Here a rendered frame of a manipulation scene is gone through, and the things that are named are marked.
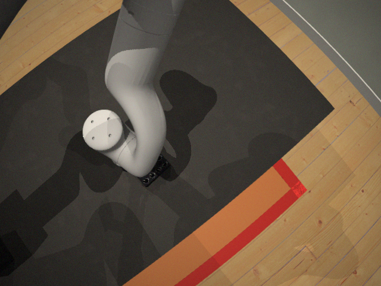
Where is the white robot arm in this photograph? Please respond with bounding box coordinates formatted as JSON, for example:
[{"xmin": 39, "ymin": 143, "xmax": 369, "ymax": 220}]
[{"xmin": 0, "ymin": 0, "xmax": 185, "ymax": 177}]

